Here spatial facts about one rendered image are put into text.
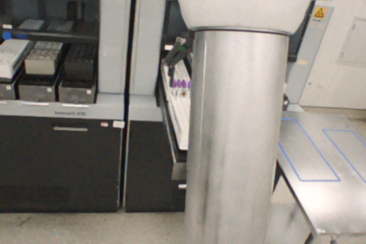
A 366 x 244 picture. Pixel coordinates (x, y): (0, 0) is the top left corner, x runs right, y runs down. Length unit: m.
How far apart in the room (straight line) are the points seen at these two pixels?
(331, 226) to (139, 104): 0.84
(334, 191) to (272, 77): 0.75
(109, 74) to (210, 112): 1.05
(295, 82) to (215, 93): 1.27
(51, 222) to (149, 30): 1.13
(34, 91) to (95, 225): 0.81
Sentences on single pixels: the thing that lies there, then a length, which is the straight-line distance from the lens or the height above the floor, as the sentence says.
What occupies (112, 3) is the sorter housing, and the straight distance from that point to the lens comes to 1.24.
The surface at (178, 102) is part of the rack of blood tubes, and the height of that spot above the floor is 0.87.
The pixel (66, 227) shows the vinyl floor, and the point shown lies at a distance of 1.80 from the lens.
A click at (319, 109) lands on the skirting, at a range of 3.31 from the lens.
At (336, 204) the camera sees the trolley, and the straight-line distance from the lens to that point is 0.99.
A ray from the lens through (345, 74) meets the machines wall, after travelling 3.25.
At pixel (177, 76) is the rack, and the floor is 0.86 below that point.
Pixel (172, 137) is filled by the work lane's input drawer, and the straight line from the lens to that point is 1.03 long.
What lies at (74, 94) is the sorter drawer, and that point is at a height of 0.78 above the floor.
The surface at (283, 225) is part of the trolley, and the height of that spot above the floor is 0.28.
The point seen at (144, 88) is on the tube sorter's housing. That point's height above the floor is 0.77.
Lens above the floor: 1.42
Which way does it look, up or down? 31 degrees down
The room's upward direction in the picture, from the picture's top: 10 degrees clockwise
